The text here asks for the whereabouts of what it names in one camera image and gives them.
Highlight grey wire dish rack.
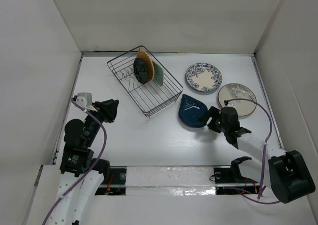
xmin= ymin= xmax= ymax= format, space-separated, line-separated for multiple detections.
xmin=107 ymin=45 xmax=183 ymax=118

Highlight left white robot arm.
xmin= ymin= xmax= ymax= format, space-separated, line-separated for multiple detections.
xmin=43 ymin=95 xmax=119 ymax=225

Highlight silver taped front rail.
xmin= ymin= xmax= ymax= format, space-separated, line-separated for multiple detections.
xmin=97 ymin=166 xmax=259 ymax=196

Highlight dark blue leaf plate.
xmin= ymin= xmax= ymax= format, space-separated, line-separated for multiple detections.
xmin=178 ymin=94 xmax=208 ymax=128

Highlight round woven bamboo plate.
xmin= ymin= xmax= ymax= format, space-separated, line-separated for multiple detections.
xmin=137 ymin=50 xmax=155 ymax=81

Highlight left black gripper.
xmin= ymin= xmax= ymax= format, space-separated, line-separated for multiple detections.
xmin=84 ymin=98 xmax=118 ymax=146

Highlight light green rectangular plate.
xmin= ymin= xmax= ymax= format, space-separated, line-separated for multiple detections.
xmin=152 ymin=61 xmax=164 ymax=86

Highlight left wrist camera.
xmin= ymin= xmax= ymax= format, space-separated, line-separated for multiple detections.
xmin=74 ymin=92 xmax=92 ymax=109

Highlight glossy black round plate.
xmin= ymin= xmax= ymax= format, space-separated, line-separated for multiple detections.
xmin=133 ymin=58 xmax=149 ymax=84

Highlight blue floral round plate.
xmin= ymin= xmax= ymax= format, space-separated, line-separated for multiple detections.
xmin=185 ymin=63 xmax=223 ymax=92

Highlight cream tree pattern plate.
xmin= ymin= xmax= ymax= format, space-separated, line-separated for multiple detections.
xmin=218 ymin=83 xmax=257 ymax=116

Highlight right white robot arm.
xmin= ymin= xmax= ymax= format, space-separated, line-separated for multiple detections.
xmin=199 ymin=107 xmax=316 ymax=204

